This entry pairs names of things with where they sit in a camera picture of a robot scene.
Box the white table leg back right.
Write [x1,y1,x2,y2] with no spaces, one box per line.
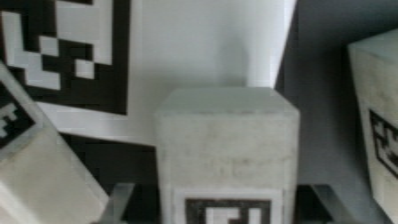
[348,29,398,224]

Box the white table leg centre right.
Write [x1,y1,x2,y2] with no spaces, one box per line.
[156,87,300,224]

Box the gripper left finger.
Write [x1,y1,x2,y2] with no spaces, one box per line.
[94,183,135,224]

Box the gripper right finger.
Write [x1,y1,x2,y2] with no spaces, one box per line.
[311,184,362,224]

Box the white square table top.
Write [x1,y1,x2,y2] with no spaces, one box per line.
[0,63,108,224]

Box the white sheet with tags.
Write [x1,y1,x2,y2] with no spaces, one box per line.
[0,0,298,145]

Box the white table leg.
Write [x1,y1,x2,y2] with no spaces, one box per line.
[156,87,300,224]
[348,29,398,224]

